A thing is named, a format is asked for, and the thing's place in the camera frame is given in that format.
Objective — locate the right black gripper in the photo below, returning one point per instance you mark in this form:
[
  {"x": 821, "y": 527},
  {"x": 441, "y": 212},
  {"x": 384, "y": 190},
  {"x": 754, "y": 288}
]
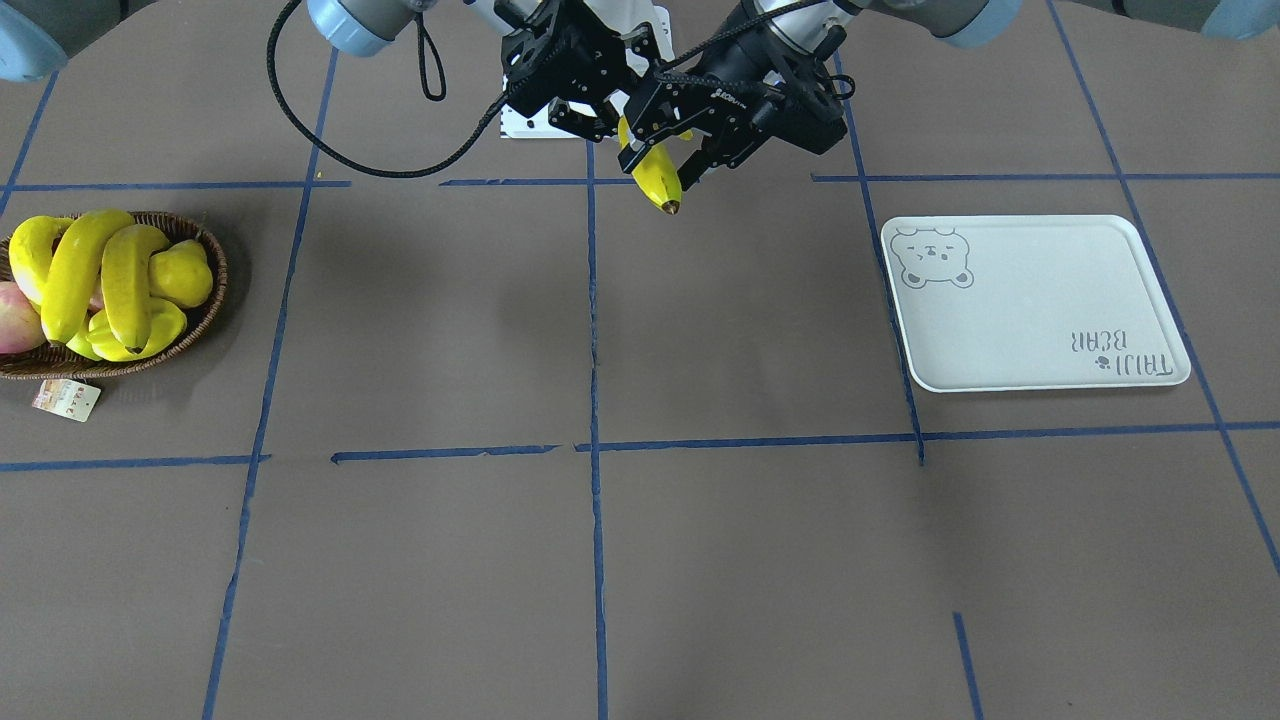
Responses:
[{"x": 566, "y": 62}]

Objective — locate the red pink apple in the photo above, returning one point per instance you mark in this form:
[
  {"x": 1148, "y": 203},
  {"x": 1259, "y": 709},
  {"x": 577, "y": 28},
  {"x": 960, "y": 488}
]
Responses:
[{"x": 21, "y": 328}]

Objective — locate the brown wicker basket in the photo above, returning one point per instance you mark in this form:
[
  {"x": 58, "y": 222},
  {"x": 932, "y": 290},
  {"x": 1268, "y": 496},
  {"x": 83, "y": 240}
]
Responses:
[{"x": 93, "y": 353}]

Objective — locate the white rectangular tray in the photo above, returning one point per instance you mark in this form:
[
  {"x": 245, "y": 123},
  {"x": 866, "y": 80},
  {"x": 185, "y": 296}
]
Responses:
[{"x": 1012, "y": 302}]

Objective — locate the paper basket tag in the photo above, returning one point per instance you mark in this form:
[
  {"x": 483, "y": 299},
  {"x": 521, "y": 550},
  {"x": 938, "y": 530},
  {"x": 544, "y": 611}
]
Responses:
[{"x": 68, "y": 398}]

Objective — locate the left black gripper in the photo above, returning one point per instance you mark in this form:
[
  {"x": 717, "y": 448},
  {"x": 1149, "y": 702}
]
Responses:
[{"x": 728, "y": 78}]

